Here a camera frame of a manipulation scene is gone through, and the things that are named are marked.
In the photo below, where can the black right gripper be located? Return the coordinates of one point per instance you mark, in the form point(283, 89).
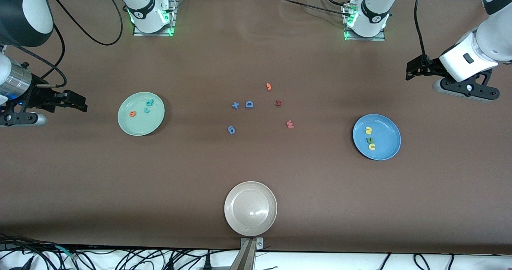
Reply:
point(41, 98)

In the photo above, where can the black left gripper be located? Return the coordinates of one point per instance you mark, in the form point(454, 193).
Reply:
point(428, 67)

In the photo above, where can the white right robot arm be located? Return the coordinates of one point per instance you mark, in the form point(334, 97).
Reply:
point(144, 10)

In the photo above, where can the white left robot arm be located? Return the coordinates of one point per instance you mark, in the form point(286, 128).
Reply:
point(492, 42)

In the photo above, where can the pale green plate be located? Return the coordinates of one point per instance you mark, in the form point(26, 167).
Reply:
point(138, 124)

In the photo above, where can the blue plate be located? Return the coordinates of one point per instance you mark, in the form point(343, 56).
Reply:
point(386, 134)

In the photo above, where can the brown table cloth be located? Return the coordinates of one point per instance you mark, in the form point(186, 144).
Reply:
point(120, 182)

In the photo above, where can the pink foam letter w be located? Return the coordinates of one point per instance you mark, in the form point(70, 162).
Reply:
point(290, 124)

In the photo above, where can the blue foam number six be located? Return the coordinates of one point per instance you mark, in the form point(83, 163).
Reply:
point(230, 127)

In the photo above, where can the blue foam letter D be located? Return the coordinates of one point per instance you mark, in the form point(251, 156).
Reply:
point(246, 104)

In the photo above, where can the beige plate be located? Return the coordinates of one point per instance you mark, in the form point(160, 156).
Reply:
point(250, 208)

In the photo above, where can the black power plug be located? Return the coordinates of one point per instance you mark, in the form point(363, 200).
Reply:
point(207, 264)

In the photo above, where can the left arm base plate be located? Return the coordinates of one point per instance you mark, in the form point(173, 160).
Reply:
point(380, 38)

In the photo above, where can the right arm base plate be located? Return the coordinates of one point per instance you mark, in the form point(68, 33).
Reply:
point(138, 32)

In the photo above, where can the aluminium profile post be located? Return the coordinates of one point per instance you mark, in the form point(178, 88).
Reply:
point(248, 258)

